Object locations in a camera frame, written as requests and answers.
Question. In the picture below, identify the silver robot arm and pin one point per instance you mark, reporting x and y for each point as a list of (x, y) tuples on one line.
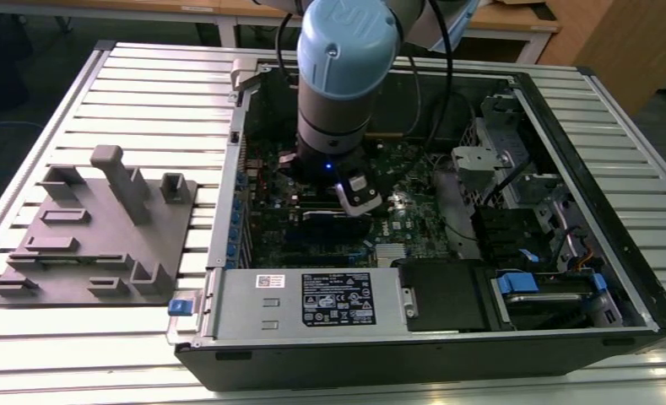
[(333, 122)]

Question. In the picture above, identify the black RAM slot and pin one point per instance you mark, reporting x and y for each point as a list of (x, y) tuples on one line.
[(318, 205), (318, 200)]

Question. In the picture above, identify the black expansion slot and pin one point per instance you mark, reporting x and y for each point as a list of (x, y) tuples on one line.
[(321, 260)]

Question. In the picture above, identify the black graphics card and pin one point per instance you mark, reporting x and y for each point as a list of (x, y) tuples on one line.
[(338, 232)]

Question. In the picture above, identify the green motherboard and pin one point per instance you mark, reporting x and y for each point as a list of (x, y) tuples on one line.
[(417, 219)]

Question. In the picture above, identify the silver finned heatsink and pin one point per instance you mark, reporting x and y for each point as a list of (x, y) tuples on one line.
[(392, 250)]

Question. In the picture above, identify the grey case latch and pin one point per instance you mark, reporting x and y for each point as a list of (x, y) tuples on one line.
[(242, 69)]

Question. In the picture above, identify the silver power supply unit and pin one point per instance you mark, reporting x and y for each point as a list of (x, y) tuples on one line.
[(242, 312)]

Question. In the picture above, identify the black plastic shroud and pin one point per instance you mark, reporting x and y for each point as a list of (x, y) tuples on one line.
[(450, 295)]

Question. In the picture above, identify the silver disk bay cage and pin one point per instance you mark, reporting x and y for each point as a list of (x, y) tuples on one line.
[(536, 185)]

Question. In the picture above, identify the grey parts rack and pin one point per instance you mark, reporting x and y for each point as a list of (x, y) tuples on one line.
[(113, 236)]

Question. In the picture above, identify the blue case latch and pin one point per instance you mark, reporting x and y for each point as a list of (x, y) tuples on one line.
[(180, 308)]

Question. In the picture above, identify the black PC case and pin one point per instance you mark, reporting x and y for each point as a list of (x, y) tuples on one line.
[(366, 367)]

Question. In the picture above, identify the wooden top desk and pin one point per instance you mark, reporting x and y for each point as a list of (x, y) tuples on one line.
[(513, 19), (85, 4)]

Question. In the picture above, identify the black disk drive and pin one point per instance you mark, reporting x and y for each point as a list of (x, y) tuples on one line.
[(541, 310)]

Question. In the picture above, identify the small blue clip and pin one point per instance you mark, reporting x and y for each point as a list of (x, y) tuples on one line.
[(599, 282)]

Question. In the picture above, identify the wooden cabinet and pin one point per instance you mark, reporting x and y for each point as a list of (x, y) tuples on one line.
[(620, 42)]

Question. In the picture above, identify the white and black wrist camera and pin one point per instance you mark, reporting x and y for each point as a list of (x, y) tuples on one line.
[(361, 196)]

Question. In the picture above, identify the silver metal bracket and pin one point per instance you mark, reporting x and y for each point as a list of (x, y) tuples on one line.
[(470, 162)]

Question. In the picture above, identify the black plastic bracket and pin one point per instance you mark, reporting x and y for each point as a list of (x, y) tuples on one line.
[(501, 232)]

